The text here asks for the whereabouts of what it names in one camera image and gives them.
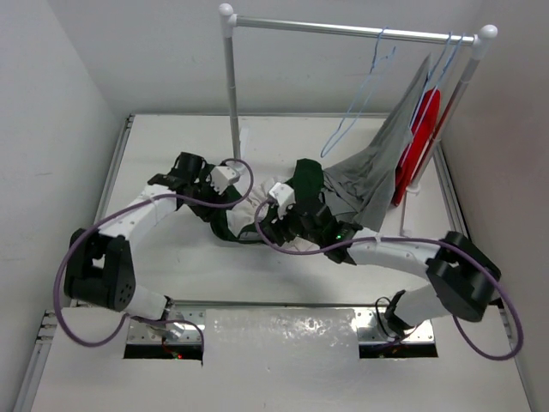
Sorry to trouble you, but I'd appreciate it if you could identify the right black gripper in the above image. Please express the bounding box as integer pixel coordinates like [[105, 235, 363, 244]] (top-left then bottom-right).
[[265, 199, 323, 245]]

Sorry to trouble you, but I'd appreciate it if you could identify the green and white t shirt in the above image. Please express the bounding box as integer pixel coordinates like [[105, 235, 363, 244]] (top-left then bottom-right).
[[205, 159, 323, 245]]

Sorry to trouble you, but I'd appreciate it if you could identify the light blue hanger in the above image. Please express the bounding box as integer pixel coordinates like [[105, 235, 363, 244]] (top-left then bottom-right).
[[320, 27, 396, 159]]

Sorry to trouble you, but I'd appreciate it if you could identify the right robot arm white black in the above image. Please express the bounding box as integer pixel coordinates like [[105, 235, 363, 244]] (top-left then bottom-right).
[[262, 199, 501, 338]]

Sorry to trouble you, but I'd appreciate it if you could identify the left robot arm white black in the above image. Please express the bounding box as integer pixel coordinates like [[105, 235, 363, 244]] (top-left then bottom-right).
[[63, 152, 215, 318]]

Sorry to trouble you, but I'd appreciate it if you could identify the grey t shirt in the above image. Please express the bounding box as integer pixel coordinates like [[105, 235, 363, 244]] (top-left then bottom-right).
[[321, 55, 431, 231]]

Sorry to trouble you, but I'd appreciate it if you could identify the blue hanger with red shirt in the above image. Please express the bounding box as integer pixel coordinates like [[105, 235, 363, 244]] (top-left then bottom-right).
[[409, 33, 467, 134]]

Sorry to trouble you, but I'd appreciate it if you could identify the red t shirt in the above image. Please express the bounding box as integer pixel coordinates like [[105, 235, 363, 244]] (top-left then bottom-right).
[[391, 88, 441, 206]]

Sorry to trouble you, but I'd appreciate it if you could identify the blue hanger with grey shirt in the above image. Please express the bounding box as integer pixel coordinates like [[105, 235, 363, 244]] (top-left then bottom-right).
[[409, 32, 460, 144]]

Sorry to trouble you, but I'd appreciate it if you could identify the white metal clothes rack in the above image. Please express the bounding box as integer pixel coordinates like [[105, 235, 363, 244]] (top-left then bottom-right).
[[219, 3, 498, 236]]

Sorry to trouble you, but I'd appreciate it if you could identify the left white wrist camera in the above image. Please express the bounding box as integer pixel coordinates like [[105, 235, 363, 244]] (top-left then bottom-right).
[[209, 166, 240, 195]]

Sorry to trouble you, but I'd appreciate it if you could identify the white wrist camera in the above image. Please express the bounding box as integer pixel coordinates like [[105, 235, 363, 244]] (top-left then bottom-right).
[[209, 166, 240, 195], [268, 182, 296, 219]]

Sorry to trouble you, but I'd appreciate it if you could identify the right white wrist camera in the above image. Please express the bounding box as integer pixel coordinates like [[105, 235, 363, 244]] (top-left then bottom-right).
[[268, 182, 296, 219]]

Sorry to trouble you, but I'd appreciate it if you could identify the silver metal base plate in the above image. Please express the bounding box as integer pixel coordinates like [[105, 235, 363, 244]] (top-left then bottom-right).
[[126, 305, 435, 345]]

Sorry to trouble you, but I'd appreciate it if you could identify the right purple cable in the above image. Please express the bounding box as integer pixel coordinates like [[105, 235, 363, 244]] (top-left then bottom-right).
[[254, 197, 524, 361]]

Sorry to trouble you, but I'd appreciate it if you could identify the purple cable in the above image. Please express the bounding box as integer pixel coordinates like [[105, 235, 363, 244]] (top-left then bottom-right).
[[254, 197, 524, 361], [55, 158, 254, 358]]

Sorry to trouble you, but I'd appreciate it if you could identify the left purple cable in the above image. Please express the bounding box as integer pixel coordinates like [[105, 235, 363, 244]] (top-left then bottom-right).
[[55, 158, 254, 358]]

